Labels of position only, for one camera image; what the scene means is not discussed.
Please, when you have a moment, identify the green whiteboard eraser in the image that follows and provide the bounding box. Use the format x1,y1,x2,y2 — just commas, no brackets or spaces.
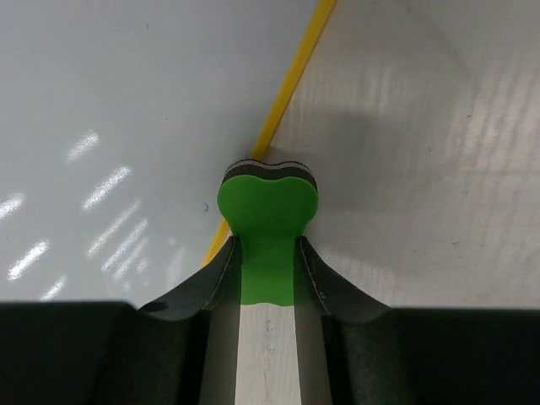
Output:
217,159,319,307

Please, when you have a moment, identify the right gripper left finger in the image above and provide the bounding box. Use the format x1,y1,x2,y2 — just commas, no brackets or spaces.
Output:
1,237,241,404

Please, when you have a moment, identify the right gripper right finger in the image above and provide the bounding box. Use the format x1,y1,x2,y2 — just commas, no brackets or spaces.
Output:
294,237,539,404

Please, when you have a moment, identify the yellow framed whiteboard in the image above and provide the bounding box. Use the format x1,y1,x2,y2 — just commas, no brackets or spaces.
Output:
1,1,317,305

